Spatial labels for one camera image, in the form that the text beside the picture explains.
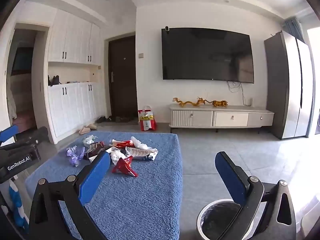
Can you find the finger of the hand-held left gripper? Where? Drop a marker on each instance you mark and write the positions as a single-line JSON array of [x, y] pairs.
[[8, 133], [35, 135]]

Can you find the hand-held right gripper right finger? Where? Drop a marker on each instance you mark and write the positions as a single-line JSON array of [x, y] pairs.
[[231, 180]]

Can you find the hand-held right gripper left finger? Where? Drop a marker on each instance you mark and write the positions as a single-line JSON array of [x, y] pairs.
[[96, 177]]

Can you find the clear dark red wrapper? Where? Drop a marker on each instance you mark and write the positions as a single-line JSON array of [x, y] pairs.
[[93, 151]]

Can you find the red snack wrapper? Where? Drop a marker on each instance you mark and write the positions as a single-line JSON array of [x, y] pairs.
[[122, 167]]

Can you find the white tissue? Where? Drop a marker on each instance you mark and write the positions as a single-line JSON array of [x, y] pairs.
[[116, 156]]

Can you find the purple wrapper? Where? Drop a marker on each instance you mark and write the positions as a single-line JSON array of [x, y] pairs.
[[75, 155]]

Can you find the green and white wrapper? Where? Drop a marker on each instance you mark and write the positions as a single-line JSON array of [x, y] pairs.
[[88, 140]]

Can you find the white bin with black liner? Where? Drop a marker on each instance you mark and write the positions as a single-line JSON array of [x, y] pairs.
[[215, 220]]

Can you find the long white printed packet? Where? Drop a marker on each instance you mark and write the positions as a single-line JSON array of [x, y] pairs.
[[140, 152]]

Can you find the white plastic bag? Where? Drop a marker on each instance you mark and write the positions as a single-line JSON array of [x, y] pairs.
[[138, 142]]

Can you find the pink bed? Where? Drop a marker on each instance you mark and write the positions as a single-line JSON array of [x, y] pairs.
[[23, 122]]

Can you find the white floor cabinets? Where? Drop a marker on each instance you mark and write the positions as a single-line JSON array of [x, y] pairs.
[[72, 107]]

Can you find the beige slipper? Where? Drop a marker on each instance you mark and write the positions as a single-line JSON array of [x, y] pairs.
[[84, 130], [92, 126]]

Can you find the blue fluffy mat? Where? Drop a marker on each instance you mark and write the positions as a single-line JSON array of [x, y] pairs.
[[140, 200]]

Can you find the black handbag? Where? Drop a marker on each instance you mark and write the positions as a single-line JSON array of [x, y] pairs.
[[55, 80]]

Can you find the dark shoes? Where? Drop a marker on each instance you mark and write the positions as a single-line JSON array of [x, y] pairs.
[[102, 119]]

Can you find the white television cabinet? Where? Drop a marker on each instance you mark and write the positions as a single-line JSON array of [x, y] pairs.
[[225, 118]]

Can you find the dark doormat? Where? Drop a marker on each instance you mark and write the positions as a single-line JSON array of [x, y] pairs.
[[133, 122]]

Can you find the red and white sack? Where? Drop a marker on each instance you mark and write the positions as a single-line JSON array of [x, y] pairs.
[[147, 120]]

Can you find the golden tiger figurine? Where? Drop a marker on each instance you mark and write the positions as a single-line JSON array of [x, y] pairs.
[[220, 103]]

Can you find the golden dragon figurine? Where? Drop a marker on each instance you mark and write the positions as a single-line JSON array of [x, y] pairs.
[[188, 102]]

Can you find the dark brown door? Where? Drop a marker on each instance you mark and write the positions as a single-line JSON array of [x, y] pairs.
[[123, 80]]

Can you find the grey refrigerator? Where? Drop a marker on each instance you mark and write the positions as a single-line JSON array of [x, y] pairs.
[[285, 87]]

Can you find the blue curtain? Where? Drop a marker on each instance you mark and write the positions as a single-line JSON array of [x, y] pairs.
[[293, 28]]

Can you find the white wall socket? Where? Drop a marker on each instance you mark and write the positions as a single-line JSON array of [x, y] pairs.
[[248, 101]]

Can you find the black wall television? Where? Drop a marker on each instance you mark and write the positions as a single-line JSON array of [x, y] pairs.
[[207, 55]]

